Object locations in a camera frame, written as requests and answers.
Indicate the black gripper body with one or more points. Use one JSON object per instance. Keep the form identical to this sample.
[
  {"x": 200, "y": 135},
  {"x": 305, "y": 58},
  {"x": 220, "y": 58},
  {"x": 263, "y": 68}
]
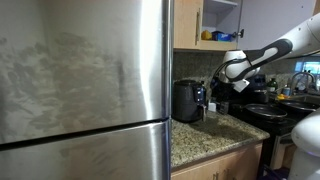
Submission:
[{"x": 221, "y": 89}]

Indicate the black air fryer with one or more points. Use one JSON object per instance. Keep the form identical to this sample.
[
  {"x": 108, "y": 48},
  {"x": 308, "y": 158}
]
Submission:
[{"x": 186, "y": 100}]

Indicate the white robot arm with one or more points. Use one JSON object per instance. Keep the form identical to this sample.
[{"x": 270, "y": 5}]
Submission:
[{"x": 300, "y": 40}]

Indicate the small white object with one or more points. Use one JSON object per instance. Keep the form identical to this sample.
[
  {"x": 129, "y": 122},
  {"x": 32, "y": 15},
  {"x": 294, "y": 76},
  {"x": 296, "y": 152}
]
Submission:
[{"x": 212, "y": 106}]

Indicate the light wood upper cabinet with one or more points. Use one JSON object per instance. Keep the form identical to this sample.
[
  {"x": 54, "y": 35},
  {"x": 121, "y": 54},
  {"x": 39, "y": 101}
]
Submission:
[{"x": 220, "y": 45}]

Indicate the black frying pan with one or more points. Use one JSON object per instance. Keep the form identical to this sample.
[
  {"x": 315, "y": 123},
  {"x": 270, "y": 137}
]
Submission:
[{"x": 266, "y": 111}]

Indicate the green bottle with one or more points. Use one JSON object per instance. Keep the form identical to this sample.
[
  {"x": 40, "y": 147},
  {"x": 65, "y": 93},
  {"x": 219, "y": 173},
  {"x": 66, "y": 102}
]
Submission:
[{"x": 272, "y": 85}]

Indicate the blue box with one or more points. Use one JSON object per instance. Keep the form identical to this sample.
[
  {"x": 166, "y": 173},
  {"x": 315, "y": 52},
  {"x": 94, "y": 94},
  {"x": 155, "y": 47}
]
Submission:
[{"x": 221, "y": 36}]

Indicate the black stove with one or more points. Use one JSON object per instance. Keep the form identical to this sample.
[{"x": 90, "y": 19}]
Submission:
[{"x": 263, "y": 126}]

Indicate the yellow item in cabinet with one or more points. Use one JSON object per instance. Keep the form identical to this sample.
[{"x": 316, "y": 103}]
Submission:
[{"x": 206, "y": 35}]

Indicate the yellow sponge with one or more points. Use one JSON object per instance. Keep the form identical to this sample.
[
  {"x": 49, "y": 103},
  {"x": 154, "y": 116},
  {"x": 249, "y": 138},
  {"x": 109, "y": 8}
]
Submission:
[{"x": 281, "y": 97}]

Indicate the blue dish soap bottle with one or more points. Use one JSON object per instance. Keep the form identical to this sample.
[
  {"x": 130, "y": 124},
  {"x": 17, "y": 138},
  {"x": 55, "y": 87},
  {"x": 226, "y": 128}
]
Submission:
[{"x": 286, "y": 90}]

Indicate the light wood cabinet door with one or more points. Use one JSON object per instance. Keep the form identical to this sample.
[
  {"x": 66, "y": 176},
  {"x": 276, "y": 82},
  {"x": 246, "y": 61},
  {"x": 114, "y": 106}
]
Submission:
[
  {"x": 185, "y": 23},
  {"x": 276, "y": 23}
]

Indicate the metal sink faucet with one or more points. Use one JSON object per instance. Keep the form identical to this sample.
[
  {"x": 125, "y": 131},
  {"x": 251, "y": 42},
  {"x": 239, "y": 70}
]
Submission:
[{"x": 301, "y": 75}]

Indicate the window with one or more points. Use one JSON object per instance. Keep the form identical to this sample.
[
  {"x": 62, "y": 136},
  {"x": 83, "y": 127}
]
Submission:
[{"x": 308, "y": 67}]

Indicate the stainless steel refrigerator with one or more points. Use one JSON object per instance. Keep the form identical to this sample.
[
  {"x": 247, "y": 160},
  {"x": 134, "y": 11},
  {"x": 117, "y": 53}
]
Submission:
[{"x": 83, "y": 83}]

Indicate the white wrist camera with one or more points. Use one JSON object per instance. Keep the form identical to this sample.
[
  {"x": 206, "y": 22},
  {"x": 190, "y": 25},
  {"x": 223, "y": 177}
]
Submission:
[{"x": 241, "y": 85}]

